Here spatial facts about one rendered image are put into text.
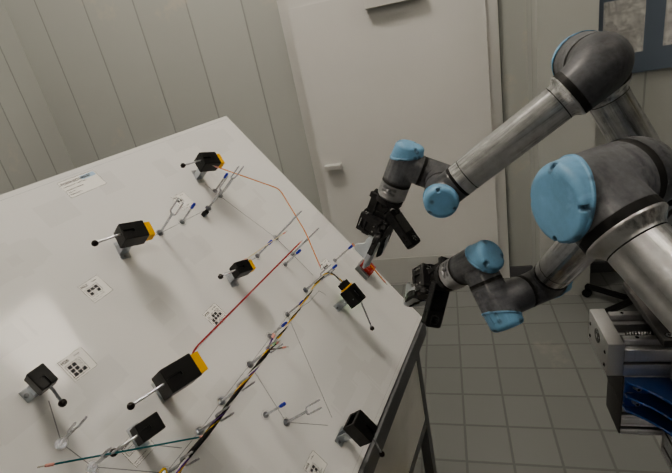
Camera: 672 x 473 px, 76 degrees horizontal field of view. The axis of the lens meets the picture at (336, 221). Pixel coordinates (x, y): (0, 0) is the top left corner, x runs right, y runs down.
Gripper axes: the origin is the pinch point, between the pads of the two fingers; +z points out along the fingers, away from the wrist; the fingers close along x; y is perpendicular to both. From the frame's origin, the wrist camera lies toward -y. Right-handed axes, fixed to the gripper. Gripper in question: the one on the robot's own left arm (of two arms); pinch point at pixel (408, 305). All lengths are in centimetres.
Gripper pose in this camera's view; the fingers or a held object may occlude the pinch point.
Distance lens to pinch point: 124.8
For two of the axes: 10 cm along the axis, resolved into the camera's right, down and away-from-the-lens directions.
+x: -9.2, -2.1, -3.2
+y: 0.4, -8.8, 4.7
